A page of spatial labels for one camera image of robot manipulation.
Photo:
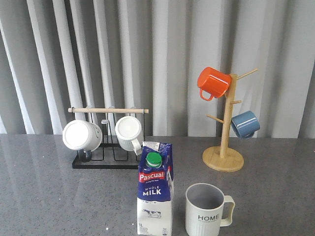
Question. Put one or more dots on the Pascual whole milk carton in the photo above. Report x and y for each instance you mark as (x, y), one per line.
(155, 190)

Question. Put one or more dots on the white HOME mug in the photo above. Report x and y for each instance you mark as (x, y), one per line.
(207, 210)

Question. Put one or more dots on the white ribbed mug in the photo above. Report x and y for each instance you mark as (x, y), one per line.
(129, 134)

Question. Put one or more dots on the orange enamel mug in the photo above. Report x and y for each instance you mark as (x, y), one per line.
(212, 83)

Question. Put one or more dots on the white smiley mug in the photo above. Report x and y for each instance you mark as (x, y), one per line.
(82, 136)

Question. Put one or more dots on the wooden mug tree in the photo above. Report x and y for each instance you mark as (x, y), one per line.
(222, 158)

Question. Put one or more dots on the blue enamel mug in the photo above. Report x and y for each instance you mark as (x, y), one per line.
(245, 125)

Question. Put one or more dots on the grey curtain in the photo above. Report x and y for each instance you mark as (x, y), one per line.
(57, 54)

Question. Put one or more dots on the black wire mug rack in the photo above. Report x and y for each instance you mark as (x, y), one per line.
(109, 155)

